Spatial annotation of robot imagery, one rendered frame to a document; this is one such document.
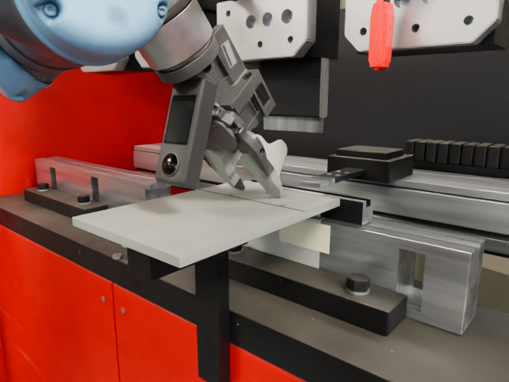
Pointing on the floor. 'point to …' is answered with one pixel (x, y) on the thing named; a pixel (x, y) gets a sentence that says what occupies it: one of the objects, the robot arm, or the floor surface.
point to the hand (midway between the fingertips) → (254, 191)
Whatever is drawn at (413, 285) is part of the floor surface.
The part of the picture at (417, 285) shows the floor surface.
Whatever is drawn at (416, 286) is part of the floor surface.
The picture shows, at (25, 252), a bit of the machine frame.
